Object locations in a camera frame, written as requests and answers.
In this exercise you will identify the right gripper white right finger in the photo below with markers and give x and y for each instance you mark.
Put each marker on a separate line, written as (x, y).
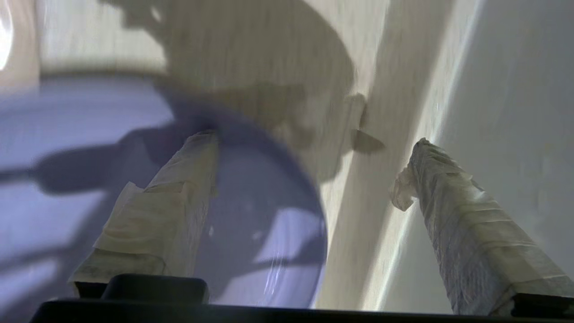
(471, 237)

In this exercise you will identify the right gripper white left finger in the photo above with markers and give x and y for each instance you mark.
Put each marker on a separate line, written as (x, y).
(166, 215)

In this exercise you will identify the purple plate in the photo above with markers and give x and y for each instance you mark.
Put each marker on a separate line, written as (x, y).
(269, 224)

